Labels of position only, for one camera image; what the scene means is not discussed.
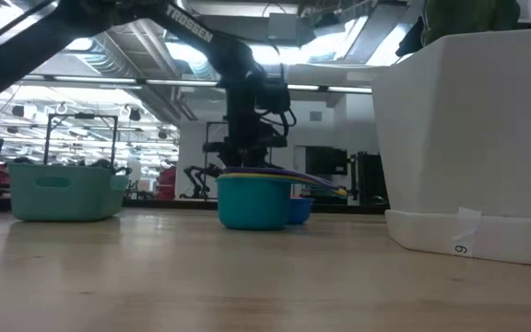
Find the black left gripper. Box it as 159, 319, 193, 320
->
203, 87, 289, 169

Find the teal measuring cup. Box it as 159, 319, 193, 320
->
216, 173, 294, 231

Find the blue measuring cup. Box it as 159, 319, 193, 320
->
288, 196, 314, 226

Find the teal plastic basket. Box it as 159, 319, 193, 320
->
6, 163, 130, 222

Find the black legged robot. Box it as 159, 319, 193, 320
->
180, 163, 224, 200

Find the red machine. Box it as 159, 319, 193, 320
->
156, 165, 178, 201

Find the black equipment rack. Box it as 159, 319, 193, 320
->
348, 150, 390, 207

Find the horizontal light bar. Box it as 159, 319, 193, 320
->
16, 73, 373, 95

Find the white plant pot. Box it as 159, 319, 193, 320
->
371, 26, 531, 267

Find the white tape label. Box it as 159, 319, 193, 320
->
450, 206, 483, 257

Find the green cactus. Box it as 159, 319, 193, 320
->
421, 0, 523, 47

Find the black metal gantry frame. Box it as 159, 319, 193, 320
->
42, 112, 120, 174
204, 120, 229, 199

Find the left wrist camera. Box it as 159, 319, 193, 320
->
255, 80, 292, 116

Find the black wall cabinet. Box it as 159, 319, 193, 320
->
304, 146, 348, 176

